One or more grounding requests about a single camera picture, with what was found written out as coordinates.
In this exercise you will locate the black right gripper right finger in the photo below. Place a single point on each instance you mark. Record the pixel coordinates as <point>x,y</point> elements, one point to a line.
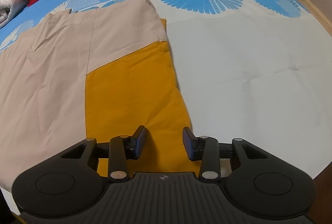
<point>254,180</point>

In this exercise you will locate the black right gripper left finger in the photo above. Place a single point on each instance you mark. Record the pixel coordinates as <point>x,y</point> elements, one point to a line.
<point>76,178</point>

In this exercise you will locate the beige and mustard garment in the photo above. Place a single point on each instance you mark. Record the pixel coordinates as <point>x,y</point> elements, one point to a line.
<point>97,74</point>

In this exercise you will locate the wooden bed frame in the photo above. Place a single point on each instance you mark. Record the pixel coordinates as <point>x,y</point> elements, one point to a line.
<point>320,211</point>

